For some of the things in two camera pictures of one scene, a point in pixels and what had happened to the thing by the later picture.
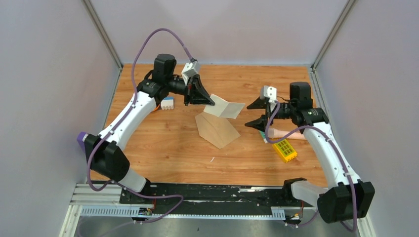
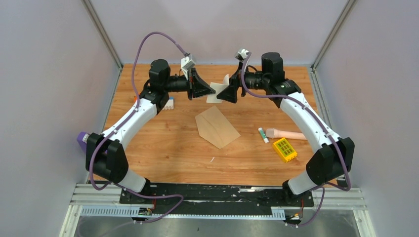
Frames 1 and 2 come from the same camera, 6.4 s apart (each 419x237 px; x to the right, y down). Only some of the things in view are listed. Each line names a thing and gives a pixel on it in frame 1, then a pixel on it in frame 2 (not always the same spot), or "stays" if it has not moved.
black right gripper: (258, 124) -> (230, 93)
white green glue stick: (263, 134) stays
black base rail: (251, 199) stays
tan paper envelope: (218, 130) stays
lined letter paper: (224, 108) -> (218, 87)
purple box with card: (81, 138) stays
